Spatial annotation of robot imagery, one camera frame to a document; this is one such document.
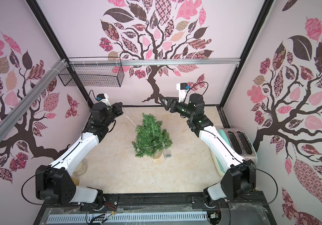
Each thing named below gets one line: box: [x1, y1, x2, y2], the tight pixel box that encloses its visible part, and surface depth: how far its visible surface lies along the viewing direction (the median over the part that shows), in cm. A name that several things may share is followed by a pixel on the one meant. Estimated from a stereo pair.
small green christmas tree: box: [131, 112, 173, 159], surface depth 72 cm
